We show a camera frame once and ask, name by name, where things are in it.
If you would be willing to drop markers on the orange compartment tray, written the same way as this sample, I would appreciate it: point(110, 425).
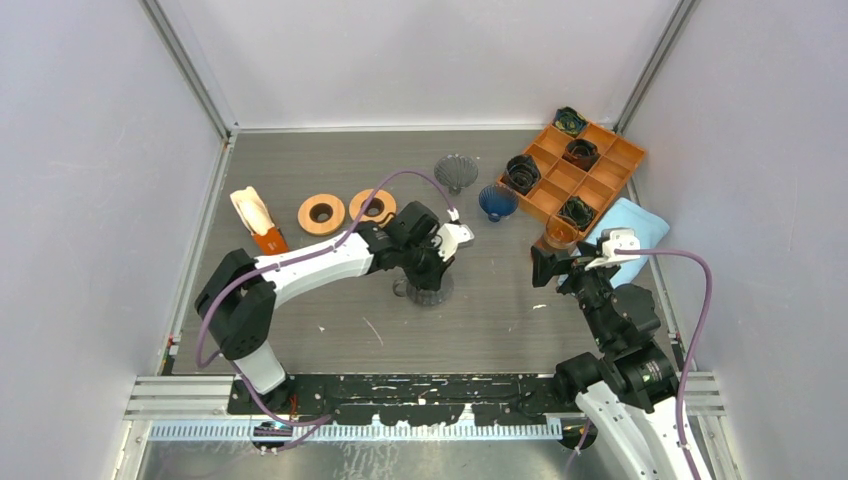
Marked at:
point(560, 180)

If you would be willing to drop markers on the grey glass mug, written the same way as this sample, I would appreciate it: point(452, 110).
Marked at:
point(422, 297)

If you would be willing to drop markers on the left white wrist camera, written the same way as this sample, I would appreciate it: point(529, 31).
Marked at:
point(451, 237)

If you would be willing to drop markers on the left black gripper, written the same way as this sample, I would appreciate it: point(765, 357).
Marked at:
point(433, 279)

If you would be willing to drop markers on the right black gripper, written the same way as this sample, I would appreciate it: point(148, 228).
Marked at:
point(544, 265)

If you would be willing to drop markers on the grey transparent dripper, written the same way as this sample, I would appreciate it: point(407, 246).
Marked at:
point(456, 172)

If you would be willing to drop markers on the amber glass cup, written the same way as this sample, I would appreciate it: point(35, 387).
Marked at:
point(558, 236)

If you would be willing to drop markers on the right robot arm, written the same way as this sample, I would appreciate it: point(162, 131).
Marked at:
point(632, 393)

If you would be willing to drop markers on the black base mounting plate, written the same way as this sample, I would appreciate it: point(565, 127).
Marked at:
point(505, 399)

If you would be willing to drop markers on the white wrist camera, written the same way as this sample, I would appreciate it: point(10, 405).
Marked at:
point(616, 246)
point(451, 237)

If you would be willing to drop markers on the wooden ring dripper stand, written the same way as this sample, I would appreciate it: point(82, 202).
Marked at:
point(321, 215)

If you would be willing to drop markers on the orange filter holder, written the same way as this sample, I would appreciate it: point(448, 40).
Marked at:
point(272, 242)

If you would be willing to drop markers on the blue transparent dripper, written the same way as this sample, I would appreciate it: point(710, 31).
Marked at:
point(497, 202)

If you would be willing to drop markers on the light blue cloth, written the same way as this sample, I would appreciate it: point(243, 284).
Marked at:
point(649, 228)

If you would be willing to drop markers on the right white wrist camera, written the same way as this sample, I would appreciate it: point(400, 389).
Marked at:
point(616, 246)

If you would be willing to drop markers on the dark capsule green yellow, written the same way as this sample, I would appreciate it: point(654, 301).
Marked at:
point(569, 121)

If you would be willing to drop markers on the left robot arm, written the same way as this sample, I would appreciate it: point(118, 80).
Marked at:
point(237, 303)

